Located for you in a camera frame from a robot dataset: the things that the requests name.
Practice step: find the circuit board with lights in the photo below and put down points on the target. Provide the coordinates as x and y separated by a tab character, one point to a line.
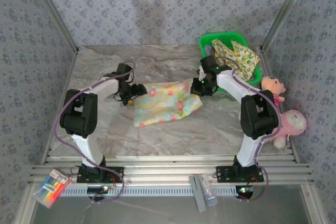
245	189
97	189

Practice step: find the pastel pink flower skirt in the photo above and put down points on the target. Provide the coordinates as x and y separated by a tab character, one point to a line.
162	103

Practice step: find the grey plastic clamp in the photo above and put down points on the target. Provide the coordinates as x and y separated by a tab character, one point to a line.
200	203

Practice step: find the green yellow leaf print skirt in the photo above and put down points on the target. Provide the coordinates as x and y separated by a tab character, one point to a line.
244	56

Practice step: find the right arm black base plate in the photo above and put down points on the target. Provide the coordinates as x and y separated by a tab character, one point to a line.
225	179

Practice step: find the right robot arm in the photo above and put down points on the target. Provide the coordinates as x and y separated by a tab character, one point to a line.
258	119

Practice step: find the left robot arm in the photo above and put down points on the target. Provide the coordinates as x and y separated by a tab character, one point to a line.
78	119

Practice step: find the doll in pink striped shirt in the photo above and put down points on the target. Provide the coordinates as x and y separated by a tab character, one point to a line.
273	85

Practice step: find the rainbow marker pack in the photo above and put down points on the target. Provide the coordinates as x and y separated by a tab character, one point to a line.
52	188

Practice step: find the green plastic basket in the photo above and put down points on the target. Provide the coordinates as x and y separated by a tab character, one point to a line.
225	36

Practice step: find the aluminium rail frame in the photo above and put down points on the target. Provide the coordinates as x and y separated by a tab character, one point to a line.
170	166

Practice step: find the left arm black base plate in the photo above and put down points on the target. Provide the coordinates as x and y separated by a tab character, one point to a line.
119	171

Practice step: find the aluminium corner post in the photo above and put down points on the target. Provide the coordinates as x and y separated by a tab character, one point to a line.
284	11
54	11

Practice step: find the white plush in pink outfit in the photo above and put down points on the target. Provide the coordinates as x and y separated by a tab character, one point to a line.
294	121

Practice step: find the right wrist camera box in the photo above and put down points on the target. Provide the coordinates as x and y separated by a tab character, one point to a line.
201	73

